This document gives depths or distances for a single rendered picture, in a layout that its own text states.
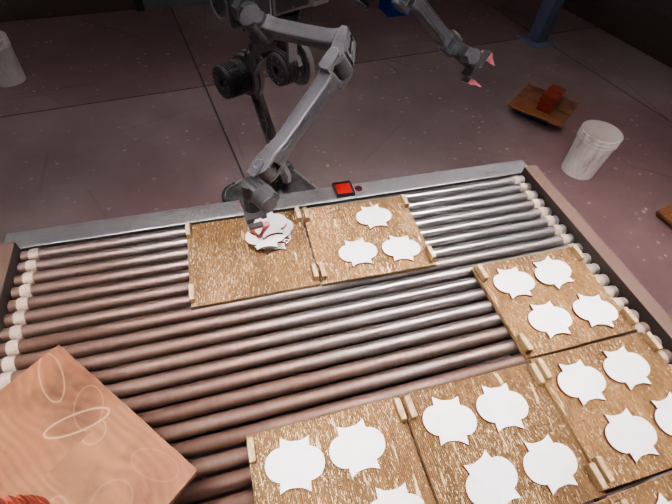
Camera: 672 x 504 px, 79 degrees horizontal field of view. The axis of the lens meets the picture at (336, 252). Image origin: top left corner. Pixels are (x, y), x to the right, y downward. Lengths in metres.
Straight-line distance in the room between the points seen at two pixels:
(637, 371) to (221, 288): 1.28
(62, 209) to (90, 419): 2.29
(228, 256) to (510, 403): 0.97
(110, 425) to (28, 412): 0.19
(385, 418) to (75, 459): 0.72
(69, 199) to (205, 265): 2.03
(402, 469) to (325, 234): 0.79
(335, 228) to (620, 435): 1.03
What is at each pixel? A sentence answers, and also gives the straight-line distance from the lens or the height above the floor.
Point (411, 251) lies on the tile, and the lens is 1.46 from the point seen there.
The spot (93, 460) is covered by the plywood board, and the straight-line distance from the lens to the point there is 1.12.
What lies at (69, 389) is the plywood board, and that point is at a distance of 1.21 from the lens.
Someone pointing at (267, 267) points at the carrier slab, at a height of 0.94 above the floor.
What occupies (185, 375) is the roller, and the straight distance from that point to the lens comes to 1.26.
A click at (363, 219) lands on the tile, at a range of 1.53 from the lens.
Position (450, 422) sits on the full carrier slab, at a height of 0.95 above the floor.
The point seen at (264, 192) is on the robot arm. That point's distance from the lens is 1.24.
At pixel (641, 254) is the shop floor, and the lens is 3.48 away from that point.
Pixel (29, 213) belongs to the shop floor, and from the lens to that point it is 3.36.
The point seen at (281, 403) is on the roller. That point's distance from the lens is 1.18.
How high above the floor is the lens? 2.04
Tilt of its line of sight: 51 degrees down
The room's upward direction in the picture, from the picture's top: 6 degrees clockwise
